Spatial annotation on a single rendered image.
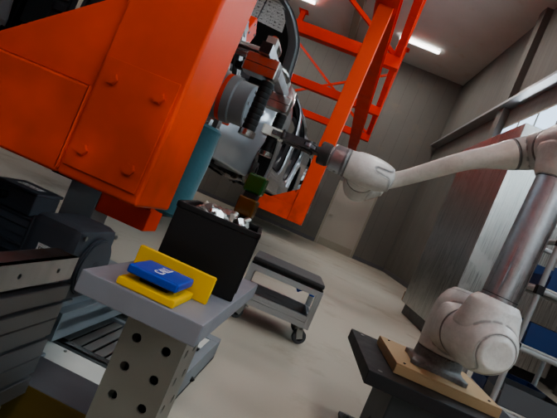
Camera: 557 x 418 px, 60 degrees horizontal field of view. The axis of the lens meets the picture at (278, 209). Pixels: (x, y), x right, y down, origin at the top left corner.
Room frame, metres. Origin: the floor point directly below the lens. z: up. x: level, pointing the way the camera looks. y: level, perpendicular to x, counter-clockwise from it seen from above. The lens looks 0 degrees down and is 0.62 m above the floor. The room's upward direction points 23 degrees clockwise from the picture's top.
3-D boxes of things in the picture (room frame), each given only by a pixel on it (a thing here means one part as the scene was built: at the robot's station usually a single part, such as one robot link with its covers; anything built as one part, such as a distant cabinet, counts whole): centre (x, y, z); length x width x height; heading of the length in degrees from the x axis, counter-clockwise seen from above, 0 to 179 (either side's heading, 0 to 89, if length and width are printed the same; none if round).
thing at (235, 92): (1.41, 0.29, 0.85); 0.21 x 0.14 x 0.14; 83
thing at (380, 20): (5.09, 0.05, 1.75); 0.68 x 0.16 x 2.45; 83
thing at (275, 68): (1.22, 0.18, 0.93); 0.09 x 0.05 x 0.05; 83
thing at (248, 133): (1.22, 0.15, 0.83); 0.04 x 0.04 x 0.16
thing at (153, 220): (1.42, 0.40, 0.48); 0.16 x 0.12 x 0.17; 83
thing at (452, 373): (1.57, -0.67, 0.36); 0.22 x 0.18 x 0.06; 171
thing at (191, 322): (0.80, 0.09, 0.44); 0.43 x 0.17 x 0.03; 173
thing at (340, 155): (1.53, -0.11, 0.83); 0.09 x 0.06 x 0.09; 173
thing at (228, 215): (0.84, 0.08, 0.51); 0.20 x 0.14 x 0.13; 1
